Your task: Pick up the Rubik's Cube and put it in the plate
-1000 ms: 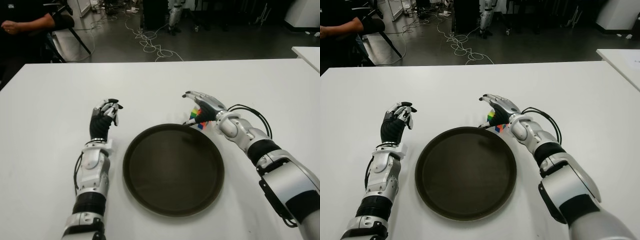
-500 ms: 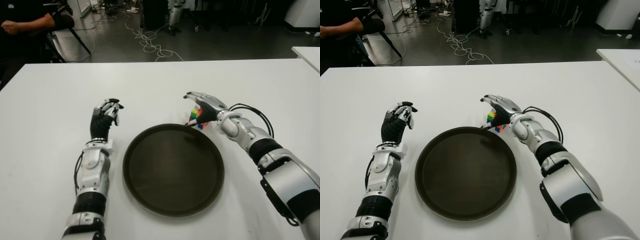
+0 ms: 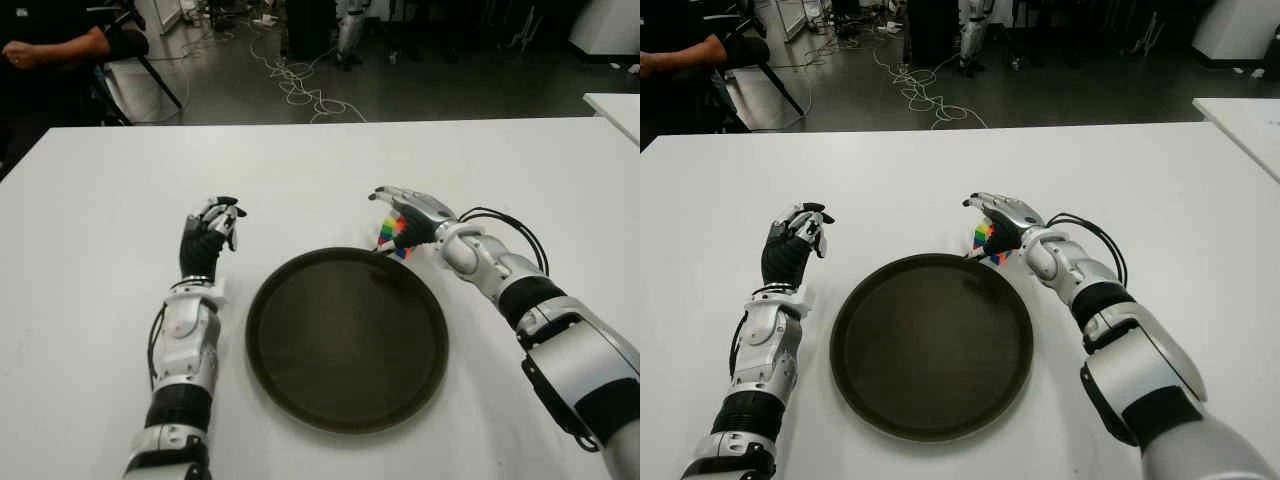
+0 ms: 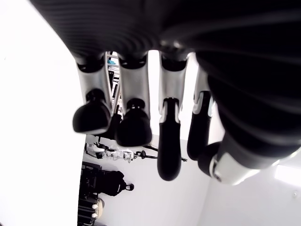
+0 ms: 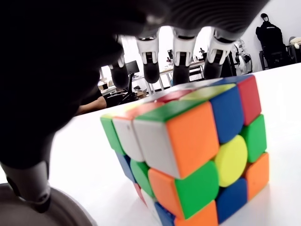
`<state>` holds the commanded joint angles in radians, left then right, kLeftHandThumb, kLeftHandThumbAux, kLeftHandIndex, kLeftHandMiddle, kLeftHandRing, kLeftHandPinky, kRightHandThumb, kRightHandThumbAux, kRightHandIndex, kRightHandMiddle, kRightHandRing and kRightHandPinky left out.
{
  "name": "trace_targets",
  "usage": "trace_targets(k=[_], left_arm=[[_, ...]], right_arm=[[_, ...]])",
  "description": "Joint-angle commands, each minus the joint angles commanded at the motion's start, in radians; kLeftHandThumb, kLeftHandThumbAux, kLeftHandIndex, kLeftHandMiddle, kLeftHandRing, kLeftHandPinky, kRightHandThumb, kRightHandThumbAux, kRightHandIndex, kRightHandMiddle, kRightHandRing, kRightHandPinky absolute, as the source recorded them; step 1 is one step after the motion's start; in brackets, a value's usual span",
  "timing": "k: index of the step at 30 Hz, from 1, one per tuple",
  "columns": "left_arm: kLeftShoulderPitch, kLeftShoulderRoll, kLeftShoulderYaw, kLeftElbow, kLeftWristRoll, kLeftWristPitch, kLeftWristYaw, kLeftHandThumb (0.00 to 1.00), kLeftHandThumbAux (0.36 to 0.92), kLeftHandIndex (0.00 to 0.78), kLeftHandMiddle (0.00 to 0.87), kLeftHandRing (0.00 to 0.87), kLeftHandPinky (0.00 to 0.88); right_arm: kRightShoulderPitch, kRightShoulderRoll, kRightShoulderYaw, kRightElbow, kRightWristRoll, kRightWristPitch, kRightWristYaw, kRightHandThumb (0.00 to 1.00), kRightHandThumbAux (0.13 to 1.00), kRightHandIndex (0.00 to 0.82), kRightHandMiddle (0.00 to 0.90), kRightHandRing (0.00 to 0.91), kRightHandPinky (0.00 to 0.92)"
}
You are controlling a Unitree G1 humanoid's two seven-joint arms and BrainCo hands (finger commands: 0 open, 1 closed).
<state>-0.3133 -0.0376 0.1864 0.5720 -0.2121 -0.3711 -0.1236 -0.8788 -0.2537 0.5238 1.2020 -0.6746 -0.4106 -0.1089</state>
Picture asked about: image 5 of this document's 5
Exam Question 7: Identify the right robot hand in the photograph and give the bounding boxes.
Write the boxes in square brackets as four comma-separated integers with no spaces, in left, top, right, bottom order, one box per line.
[0,0,271,214]

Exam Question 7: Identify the multicolour Rubik's cube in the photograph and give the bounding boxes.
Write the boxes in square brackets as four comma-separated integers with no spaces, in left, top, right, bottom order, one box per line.
[100,74,270,226]

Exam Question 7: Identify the person bare forearm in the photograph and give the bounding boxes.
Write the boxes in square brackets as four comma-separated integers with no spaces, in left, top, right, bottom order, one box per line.
[76,96,107,116]

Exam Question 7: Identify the round dark brown plate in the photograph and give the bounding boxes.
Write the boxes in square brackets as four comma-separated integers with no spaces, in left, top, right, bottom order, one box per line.
[0,183,98,226]

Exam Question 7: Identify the black computer monitor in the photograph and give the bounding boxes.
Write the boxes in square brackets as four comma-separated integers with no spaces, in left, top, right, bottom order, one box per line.
[125,60,140,77]

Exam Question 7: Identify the white humanoid robot background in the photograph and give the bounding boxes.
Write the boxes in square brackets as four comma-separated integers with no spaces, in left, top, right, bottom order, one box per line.
[234,39,254,74]

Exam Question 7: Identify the black jacket on stand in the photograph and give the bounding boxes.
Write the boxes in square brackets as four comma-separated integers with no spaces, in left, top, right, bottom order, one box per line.
[255,13,288,71]

